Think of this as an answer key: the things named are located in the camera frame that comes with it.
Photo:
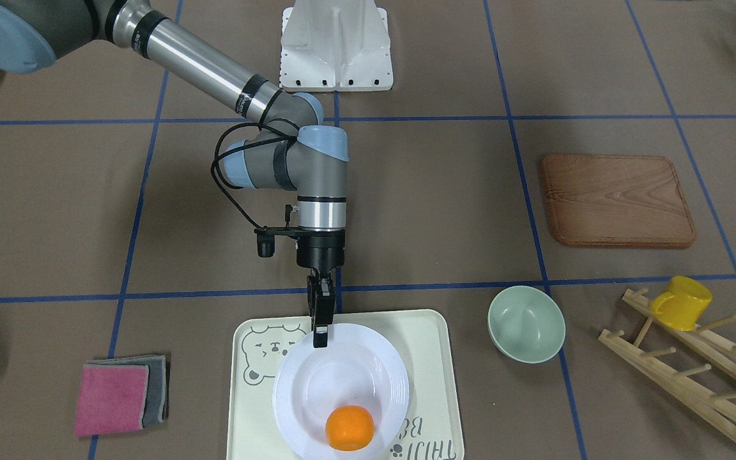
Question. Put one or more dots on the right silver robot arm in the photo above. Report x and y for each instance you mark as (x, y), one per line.
(293, 151)

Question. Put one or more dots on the cream bear tray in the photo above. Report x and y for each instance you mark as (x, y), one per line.
(432, 427)

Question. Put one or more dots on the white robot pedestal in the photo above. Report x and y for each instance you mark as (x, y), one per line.
(335, 46)

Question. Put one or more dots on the pink cloth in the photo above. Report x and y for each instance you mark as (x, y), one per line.
(111, 399)

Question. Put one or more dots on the wooden mug rack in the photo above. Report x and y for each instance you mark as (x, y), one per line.
(697, 368)

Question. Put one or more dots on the wooden cutting board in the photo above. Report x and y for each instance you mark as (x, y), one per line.
(615, 201)

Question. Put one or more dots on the grey cloth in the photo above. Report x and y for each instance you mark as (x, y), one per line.
(156, 395)

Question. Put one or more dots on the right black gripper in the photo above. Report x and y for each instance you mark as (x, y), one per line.
(321, 250)

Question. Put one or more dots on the white round plate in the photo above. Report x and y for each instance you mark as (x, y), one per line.
(357, 367)

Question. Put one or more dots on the orange fruit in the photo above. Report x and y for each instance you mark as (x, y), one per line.
(349, 428)

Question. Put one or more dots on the yellow mug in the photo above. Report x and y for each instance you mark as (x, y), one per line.
(682, 303)

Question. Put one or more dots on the mint green bowl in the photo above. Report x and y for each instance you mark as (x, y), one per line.
(526, 324)

